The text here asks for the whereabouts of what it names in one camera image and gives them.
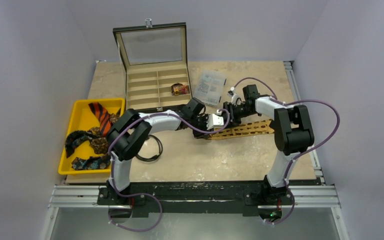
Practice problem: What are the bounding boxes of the cream insect print tie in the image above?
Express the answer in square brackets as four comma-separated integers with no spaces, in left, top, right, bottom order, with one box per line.
[207,119,275,140]

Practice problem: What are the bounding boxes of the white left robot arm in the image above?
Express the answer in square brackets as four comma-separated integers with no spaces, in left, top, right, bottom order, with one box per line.
[106,98,229,205]

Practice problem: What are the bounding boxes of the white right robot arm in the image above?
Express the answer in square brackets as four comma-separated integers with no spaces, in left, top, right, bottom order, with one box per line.
[223,84,315,204]

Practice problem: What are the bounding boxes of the rolled colourful tie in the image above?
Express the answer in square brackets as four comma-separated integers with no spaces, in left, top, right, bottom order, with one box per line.
[170,83,190,96]

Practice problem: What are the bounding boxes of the clear plastic organiser box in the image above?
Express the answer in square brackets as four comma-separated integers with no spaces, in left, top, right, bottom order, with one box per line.
[192,70,227,107]

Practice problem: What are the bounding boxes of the black compartment tie box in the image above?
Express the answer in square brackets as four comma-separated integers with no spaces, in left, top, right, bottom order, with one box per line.
[112,18,192,113]

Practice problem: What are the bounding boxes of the orange navy striped tie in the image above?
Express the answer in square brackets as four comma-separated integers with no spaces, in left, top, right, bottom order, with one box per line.
[88,102,113,137]

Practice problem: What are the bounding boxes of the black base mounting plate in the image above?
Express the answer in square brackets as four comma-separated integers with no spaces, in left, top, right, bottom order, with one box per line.
[97,180,294,220]

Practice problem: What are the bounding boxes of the grey floral tie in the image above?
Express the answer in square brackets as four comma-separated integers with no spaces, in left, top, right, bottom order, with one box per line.
[89,109,121,155]

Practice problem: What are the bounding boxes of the dark patterned tie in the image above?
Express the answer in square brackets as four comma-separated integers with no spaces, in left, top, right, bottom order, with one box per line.
[60,129,110,171]

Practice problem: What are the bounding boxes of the yellow plastic bin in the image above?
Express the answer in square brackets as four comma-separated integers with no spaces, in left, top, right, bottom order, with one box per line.
[58,98,126,175]

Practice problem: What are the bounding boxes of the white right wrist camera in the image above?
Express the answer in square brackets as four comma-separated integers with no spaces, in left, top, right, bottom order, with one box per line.
[227,86,241,106]

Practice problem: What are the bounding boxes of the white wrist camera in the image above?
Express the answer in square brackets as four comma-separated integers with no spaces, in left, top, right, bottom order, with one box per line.
[206,109,225,130]
[227,86,241,106]

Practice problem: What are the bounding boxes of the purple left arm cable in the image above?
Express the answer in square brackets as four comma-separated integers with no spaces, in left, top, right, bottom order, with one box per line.
[107,108,231,233]

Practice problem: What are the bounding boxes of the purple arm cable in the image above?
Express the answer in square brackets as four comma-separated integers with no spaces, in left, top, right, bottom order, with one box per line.
[230,77,341,226]
[107,108,231,233]

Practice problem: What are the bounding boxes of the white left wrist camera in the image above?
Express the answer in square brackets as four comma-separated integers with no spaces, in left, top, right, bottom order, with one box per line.
[206,109,225,130]

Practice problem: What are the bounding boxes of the black coiled cable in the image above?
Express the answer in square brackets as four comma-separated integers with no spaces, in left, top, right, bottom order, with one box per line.
[134,134,164,163]

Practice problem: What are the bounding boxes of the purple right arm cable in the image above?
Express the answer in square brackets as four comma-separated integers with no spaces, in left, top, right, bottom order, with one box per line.
[230,77,341,226]

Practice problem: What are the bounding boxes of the aluminium frame rail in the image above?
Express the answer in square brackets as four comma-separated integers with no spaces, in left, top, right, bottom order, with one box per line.
[40,60,349,240]

